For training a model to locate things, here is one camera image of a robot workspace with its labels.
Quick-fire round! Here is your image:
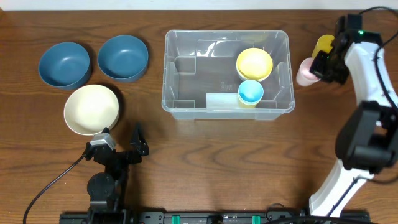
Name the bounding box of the pink plastic cup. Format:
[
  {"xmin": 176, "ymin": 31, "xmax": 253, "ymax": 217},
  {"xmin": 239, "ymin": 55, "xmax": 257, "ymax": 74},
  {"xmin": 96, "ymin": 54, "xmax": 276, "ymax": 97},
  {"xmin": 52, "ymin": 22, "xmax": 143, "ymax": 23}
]
[{"xmin": 296, "ymin": 57, "xmax": 320, "ymax": 86}]

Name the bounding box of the light blue plastic cup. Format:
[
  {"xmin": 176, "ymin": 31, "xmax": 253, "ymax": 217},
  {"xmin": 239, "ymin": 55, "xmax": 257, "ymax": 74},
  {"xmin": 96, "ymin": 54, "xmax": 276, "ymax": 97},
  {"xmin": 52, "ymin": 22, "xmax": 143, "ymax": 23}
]
[{"xmin": 238, "ymin": 80, "xmax": 264, "ymax": 106}]

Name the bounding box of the yellow plastic cup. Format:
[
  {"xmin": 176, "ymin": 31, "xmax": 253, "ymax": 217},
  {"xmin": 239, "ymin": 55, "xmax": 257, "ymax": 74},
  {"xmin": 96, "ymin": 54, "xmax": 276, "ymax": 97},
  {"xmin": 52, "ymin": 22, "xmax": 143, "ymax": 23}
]
[
  {"xmin": 312, "ymin": 34, "xmax": 335, "ymax": 58},
  {"xmin": 238, "ymin": 99, "xmax": 259, "ymax": 108}
]

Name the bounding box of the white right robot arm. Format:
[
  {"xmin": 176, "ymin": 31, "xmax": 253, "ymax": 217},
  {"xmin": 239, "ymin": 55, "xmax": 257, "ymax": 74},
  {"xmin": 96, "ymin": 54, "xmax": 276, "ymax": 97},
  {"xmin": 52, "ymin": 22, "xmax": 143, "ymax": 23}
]
[{"xmin": 308, "ymin": 14, "xmax": 397, "ymax": 219}]

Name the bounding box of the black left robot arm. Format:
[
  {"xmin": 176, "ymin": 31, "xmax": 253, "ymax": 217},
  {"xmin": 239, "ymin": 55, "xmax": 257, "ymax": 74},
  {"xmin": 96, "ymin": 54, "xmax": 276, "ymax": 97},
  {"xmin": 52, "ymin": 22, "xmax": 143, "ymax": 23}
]
[{"xmin": 83, "ymin": 124, "xmax": 149, "ymax": 211}]

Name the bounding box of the clear plastic storage container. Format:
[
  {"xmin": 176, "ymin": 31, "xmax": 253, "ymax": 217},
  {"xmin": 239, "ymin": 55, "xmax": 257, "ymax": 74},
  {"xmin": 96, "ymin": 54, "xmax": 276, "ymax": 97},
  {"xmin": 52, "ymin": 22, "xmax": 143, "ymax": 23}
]
[{"xmin": 162, "ymin": 30, "xmax": 295, "ymax": 121}]

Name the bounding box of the large cream bowl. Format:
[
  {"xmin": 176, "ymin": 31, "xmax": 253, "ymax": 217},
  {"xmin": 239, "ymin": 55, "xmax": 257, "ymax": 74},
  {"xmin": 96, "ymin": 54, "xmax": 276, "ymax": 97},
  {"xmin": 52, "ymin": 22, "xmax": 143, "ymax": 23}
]
[{"xmin": 63, "ymin": 85, "xmax": 119, "ymax": 136}]

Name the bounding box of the right dark blue bowl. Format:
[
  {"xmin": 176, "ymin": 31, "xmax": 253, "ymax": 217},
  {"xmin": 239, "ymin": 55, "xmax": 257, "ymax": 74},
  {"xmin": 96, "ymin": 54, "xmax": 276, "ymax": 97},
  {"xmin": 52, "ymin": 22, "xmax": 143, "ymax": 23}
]
[{"xmin": 97, "ymin": 35, "xmax": 149, "ymax": 82}]

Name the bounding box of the dark blue bowl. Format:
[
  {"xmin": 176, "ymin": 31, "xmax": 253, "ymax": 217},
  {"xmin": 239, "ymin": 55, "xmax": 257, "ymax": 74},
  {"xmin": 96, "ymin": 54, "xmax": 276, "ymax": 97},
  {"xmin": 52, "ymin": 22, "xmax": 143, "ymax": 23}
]
[
  {"xmin": 38, "ymin": 42, "xmax": 91, "ymax": 90},
  {"xmin": 97, "ymin": 35, "xmax": 149, "ymax": 82}
]

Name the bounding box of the left dark blue bowl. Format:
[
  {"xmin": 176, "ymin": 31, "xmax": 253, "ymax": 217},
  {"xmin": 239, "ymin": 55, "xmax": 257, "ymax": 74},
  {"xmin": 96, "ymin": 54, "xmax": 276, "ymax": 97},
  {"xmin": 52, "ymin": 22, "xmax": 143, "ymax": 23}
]
[{"xmin": 38, "ymin": 42, "xmax": 91, "ymax": 90}]

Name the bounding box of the black mounting rail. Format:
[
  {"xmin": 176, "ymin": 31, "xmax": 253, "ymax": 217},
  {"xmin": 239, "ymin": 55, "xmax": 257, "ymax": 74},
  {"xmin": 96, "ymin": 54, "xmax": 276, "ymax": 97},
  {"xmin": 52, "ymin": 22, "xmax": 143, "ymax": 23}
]
[{"xmin": 59, "ymin": 209, "xmax": 371, "ymax": 224}]

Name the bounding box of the black left camera cable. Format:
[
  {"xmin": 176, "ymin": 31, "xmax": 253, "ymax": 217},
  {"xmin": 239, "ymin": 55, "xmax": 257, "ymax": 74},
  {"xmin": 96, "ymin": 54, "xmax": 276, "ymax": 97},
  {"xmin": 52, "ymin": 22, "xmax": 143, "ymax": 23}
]
[{"xmin": 22, "ymin": 154, "xmax": 86, "ymax": 224}]

